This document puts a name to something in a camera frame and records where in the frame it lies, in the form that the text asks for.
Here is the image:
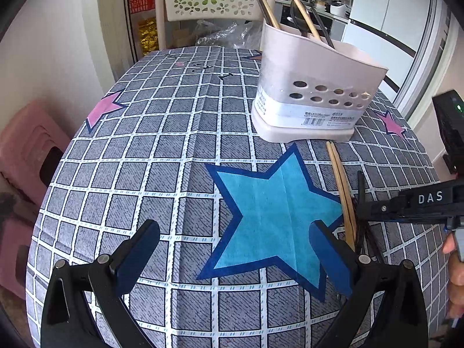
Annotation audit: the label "beige perforated basket chair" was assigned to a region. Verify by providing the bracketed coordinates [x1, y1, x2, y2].
[154, 0, 278, 50]

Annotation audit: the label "pink plastic utensil holder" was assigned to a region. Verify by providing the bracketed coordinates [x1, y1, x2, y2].
[252, 22, 390, 143]

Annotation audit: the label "white refrigerator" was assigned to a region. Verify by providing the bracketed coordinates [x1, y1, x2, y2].
[341, 0, 437, 93]

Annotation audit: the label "pink plastic stool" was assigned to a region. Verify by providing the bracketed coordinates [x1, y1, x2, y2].
[0, 217, 39, 300]
[0, 101, 72, 205]

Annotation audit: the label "white rice cooker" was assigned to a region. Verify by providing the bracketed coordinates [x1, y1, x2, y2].
[328, 0, 351, 18]

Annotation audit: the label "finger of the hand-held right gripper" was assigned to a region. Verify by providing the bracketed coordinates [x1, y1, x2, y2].
[366, 215, 451, 226]
[362, 179, 464, 220]

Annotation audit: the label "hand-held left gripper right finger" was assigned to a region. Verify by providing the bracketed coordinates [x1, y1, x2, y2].
[308, 220, 429, 340]

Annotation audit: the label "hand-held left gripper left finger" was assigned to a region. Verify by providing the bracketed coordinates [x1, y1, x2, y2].
[41, 219, 160, 338]

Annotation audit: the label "person's right hand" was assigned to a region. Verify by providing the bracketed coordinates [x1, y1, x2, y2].
[442, 233, 464, 319]

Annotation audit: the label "yellow packets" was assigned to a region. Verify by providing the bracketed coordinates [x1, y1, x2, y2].
[138, 16, 159, 54]

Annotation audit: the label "white sliding door frame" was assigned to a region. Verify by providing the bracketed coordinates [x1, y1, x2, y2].
[391, 0, 464, 118]

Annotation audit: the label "black spoon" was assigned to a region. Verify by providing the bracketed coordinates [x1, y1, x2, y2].
[288, 0, 310, 37]

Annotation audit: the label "clear plastic bag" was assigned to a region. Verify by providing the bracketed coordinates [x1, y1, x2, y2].
[196, 21, 262, 49]

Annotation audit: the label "red plastic basket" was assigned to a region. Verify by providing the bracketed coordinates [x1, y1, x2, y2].
[128, 0, 157, 15]

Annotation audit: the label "grey checkered star tablecloth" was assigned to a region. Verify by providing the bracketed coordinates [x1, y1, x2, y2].
[25, 45, 450, 348]

